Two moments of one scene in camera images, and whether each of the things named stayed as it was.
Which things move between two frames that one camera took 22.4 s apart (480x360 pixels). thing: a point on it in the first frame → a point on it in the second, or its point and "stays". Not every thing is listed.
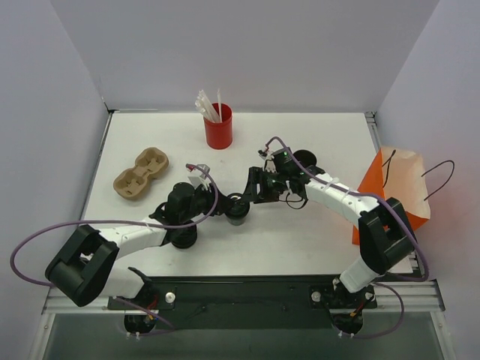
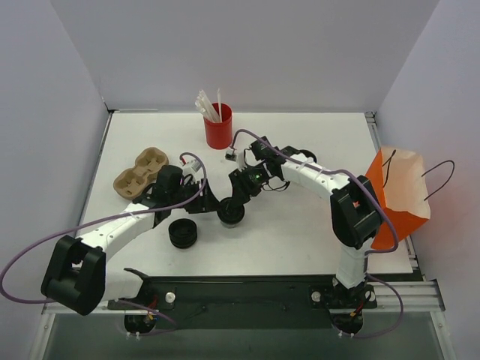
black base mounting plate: (248, 301) stays
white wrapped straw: (220, 105) stays
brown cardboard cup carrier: (132, 183) stays
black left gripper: (221, 204) → (205, 199)
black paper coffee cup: (236, 219) → (230, 226)
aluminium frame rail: (393, 298) stays
